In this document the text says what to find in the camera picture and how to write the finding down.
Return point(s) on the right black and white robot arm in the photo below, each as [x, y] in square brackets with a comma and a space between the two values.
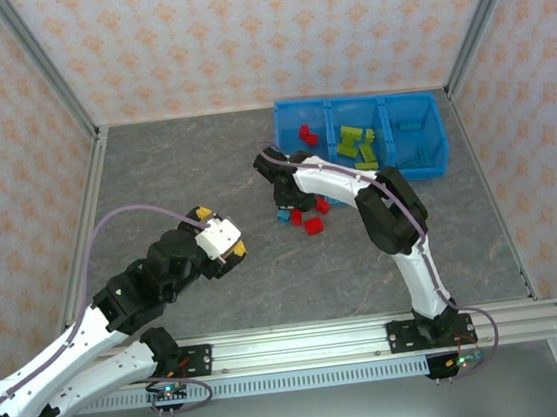
[390, 216]

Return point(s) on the small blue lego brick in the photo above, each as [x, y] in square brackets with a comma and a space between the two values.
[284, 215]

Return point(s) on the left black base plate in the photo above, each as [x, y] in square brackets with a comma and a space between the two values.
[200, 358]

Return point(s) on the right aluminium upright post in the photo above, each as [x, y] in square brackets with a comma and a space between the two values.
[478, 25]

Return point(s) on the left aluminium table side rail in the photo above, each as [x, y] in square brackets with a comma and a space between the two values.
[90, 189]

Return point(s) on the right aluminium table side rail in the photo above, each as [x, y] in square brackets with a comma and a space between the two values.
[473, 146]

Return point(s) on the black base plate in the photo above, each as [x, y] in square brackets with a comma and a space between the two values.
[200, 358]
[399, 335]

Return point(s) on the small red lego brick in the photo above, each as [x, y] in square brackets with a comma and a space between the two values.
[312, 138]
[296, 216]

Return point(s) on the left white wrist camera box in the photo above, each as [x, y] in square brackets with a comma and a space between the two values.
[218, 235]

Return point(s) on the left small circuit board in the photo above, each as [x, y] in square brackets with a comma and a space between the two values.
[169, 393]

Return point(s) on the blue three-compartment plastic bin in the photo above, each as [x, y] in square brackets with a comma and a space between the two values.
[305, 115]

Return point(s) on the left black and white robot arm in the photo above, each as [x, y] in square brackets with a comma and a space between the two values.
[101, 374]

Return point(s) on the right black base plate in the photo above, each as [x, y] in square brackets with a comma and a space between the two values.
[399, 335]

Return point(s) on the aluminium table side rail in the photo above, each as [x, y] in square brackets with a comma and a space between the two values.
[90, 189]
[473, 146]

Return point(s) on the right small circuit board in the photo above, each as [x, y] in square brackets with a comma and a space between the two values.
[459, 361]

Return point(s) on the small circuit board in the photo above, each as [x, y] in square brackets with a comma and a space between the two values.
[459, 361]
[169, 393]

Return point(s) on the left aluminium upright post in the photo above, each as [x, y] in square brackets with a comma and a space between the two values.
[49, 73]

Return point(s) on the aluminium upright post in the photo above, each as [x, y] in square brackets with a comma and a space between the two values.
[49, 73]
[478, 25]

